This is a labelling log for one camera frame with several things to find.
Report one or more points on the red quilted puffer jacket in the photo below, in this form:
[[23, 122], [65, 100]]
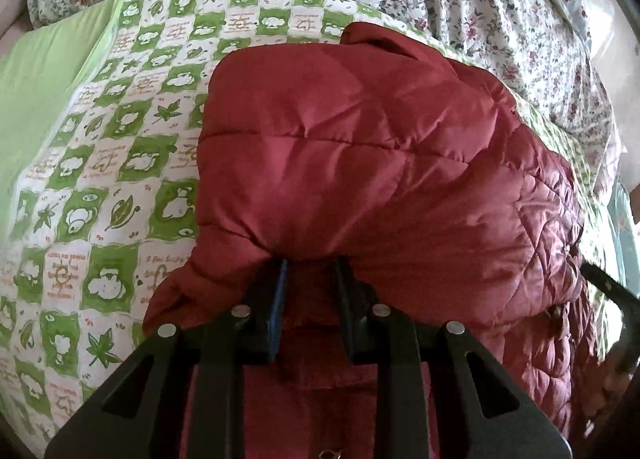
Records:
[[418, 169]]

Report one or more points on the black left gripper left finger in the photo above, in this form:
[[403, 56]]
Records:
[[181, 393]]

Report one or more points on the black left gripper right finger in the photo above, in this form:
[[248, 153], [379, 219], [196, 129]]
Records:
[[438, 387]]

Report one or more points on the green white patterned blanket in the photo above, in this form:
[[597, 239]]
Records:
[[107, 211]]

